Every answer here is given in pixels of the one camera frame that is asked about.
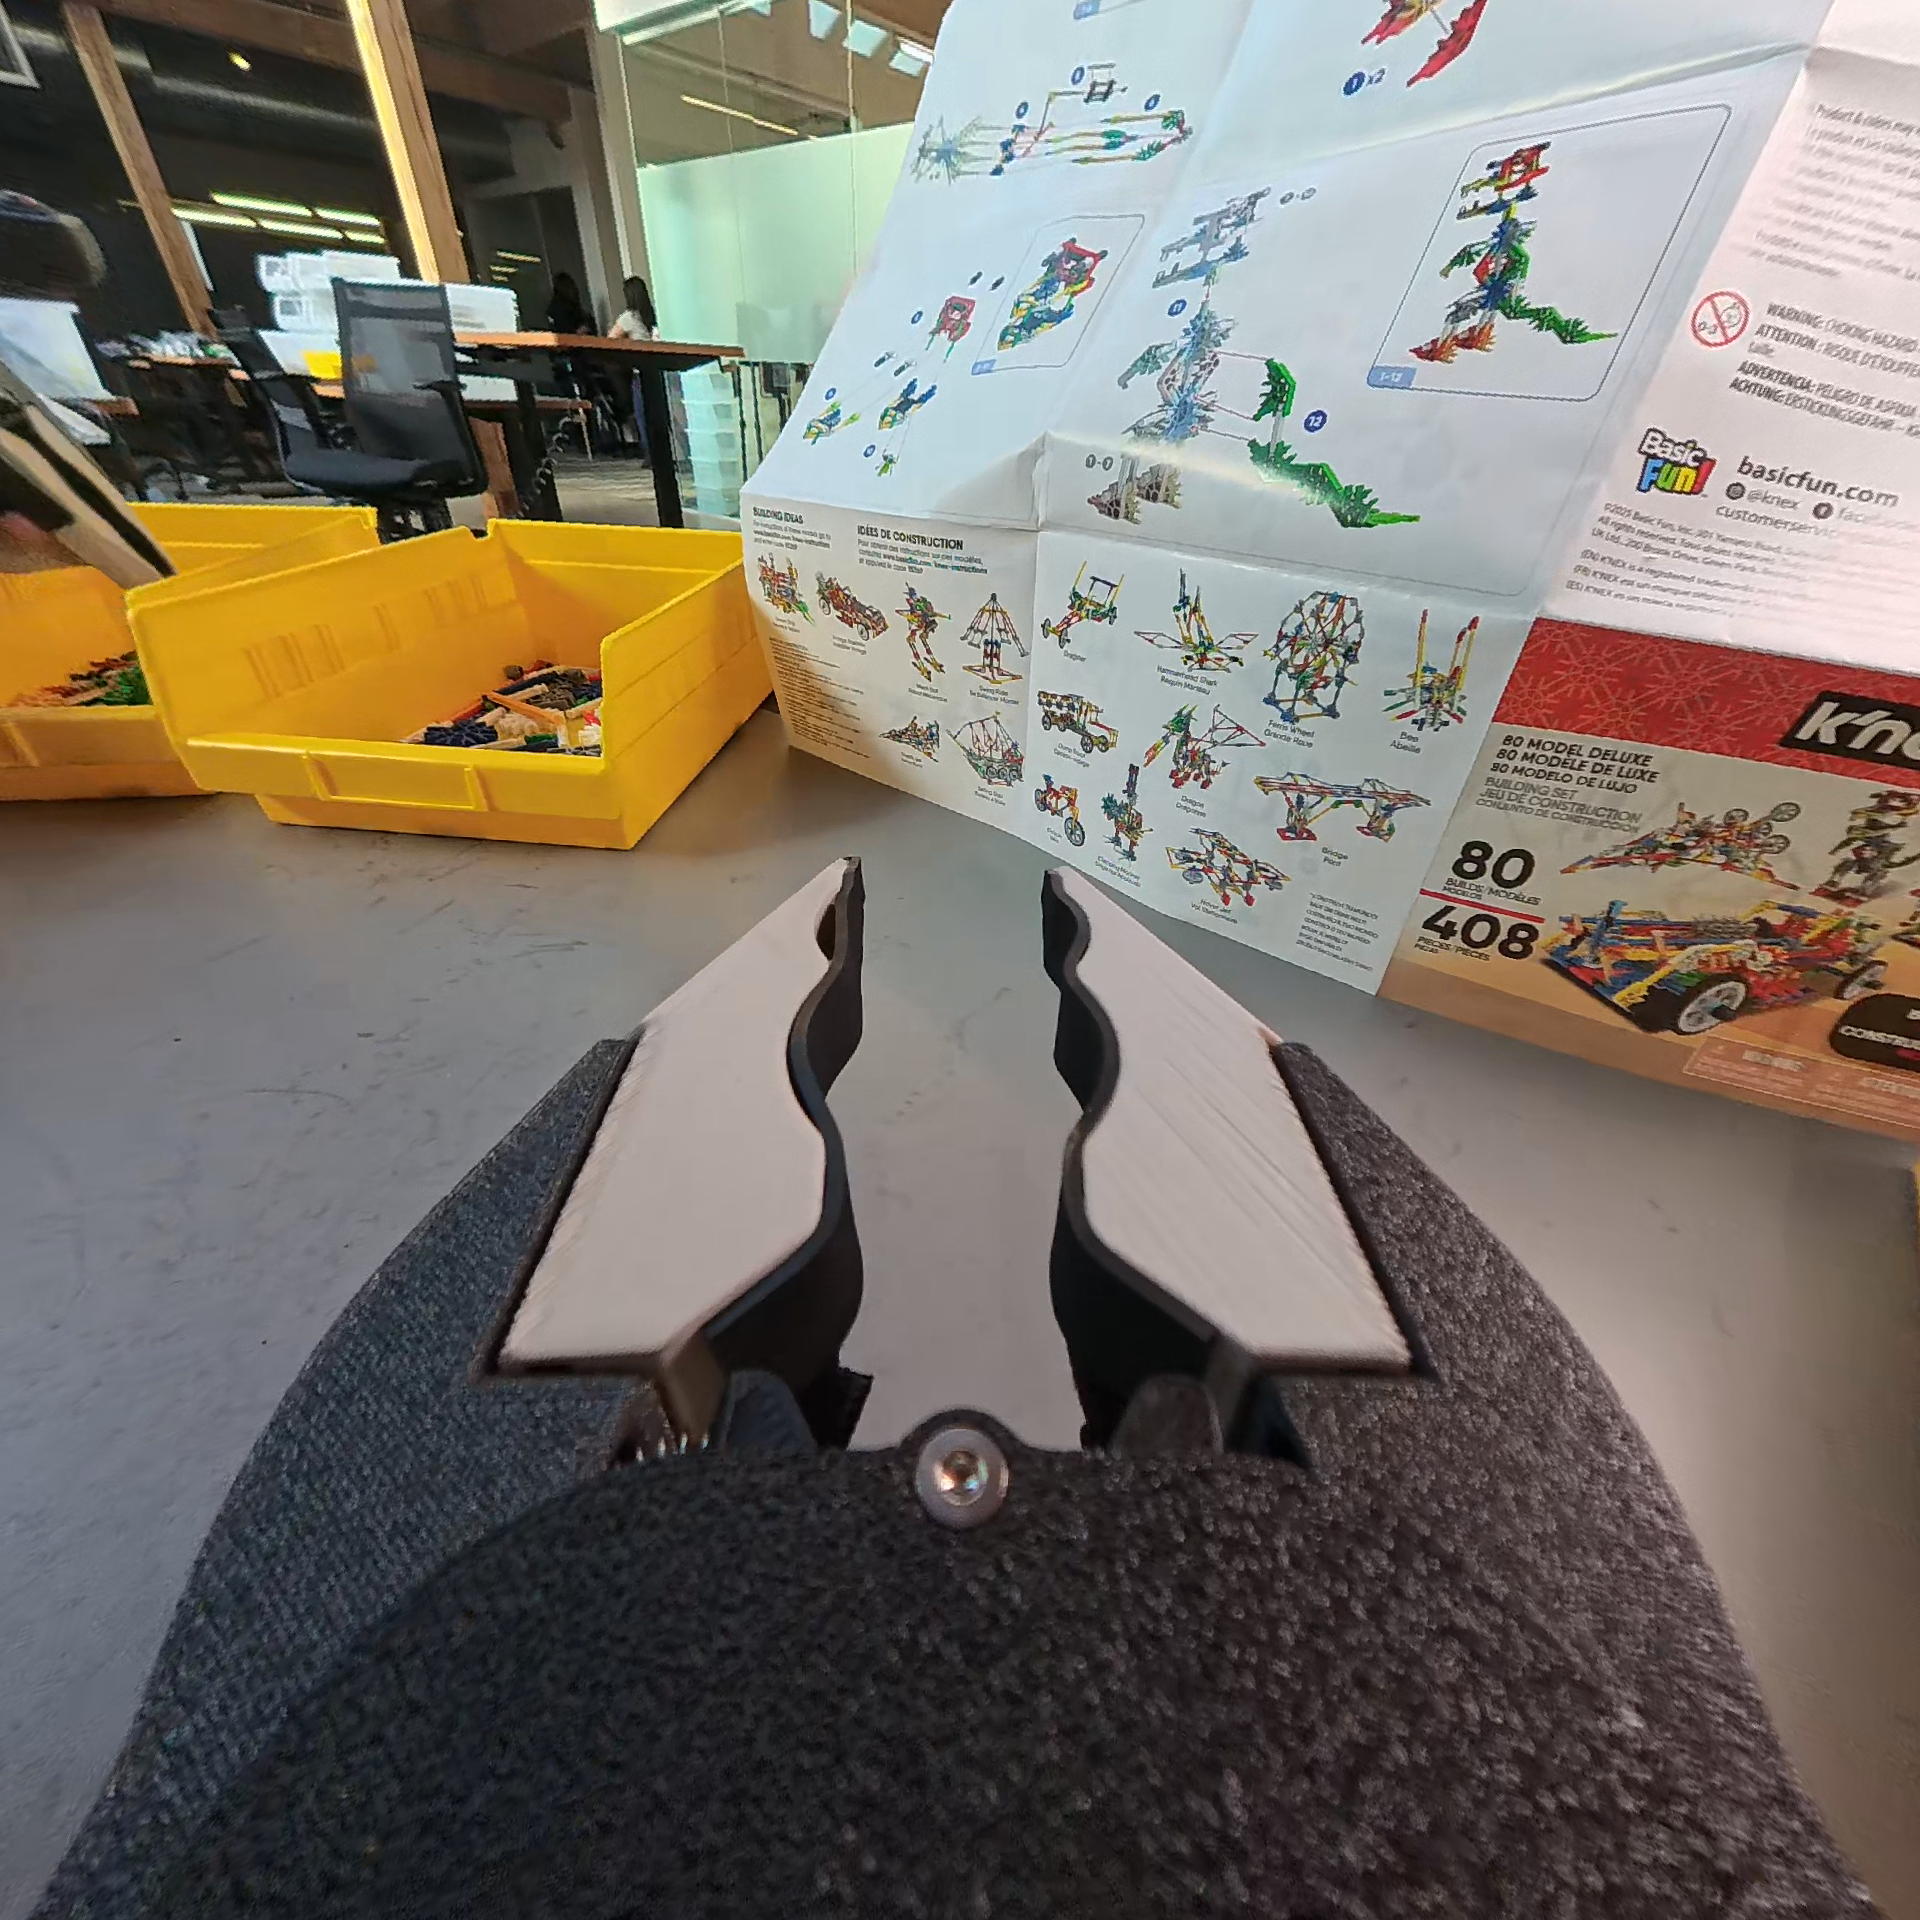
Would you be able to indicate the black office chair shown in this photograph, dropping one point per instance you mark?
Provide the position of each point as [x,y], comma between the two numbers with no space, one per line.
[398,375]

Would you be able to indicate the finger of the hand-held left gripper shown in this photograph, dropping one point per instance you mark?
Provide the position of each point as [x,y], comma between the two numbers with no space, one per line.
[67,504]

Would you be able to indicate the wooden table with black legs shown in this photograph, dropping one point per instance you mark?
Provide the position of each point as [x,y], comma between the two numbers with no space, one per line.
[600,348]

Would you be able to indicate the grey desk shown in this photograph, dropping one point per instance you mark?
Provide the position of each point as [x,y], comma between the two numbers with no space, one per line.
[299,1126]

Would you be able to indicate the folded building instruction booklet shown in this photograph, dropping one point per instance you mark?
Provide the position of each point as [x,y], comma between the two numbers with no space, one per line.
[1201,301]

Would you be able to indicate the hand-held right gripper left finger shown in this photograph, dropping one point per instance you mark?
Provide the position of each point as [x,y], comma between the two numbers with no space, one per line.
[674,1201]

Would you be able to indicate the yellow plastic bin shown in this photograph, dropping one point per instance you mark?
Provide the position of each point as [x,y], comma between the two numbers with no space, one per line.
[451,629]
[224,548]

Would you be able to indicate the building set cardboard box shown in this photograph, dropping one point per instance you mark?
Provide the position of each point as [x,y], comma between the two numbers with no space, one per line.
[1650,931]

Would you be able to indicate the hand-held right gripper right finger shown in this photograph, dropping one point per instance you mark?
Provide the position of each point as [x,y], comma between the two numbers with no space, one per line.
[1231,1201]

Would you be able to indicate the stack of clear storage boxes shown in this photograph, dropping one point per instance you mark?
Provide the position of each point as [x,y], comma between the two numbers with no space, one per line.
[705,436]

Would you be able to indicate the pile of colourful building pieces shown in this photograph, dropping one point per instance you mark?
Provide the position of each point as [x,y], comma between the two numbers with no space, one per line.
[76,683]
[511,715]

